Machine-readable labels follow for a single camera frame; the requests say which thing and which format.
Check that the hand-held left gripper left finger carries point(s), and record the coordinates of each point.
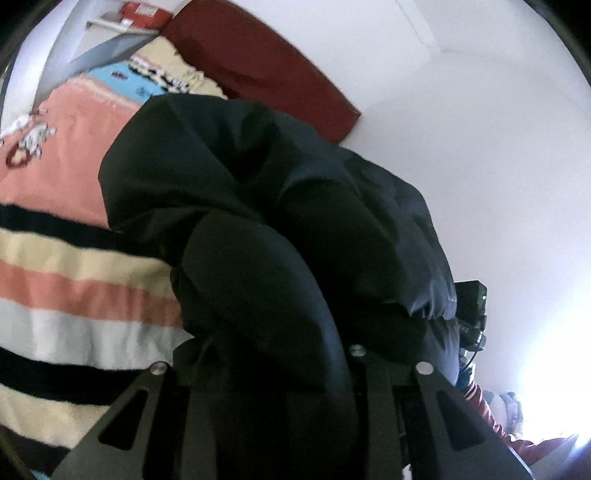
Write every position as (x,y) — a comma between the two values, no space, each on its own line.
(180,369)

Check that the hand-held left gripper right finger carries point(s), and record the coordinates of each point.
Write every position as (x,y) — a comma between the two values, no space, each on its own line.
(369,369)

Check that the black puffer jacket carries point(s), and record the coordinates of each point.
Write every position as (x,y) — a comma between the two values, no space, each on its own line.
(258,207)

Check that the person's right forearm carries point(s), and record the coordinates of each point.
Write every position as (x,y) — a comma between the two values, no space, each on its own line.
(480,406)

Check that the striped printed blanket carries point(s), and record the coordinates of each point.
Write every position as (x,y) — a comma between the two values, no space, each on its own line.
(69,286)

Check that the red box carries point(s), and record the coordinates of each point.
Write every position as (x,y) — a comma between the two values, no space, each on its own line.
(143,16)

